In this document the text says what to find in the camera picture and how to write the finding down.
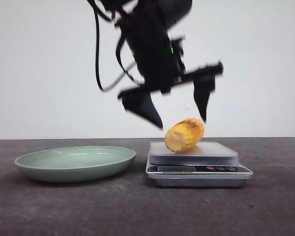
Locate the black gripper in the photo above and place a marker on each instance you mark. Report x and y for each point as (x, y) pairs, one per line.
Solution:
(145, 30)

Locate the yellow corn cob piece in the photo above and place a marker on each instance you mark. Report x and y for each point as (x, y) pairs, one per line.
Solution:
(184, 135)

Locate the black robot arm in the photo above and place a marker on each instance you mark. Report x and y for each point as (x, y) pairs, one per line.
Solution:
(116, 5)

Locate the silver digital kitchen scale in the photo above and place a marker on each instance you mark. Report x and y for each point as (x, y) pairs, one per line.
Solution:
(207, 164)

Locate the light green plate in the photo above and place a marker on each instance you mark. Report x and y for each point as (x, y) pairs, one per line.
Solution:
(75, 164)

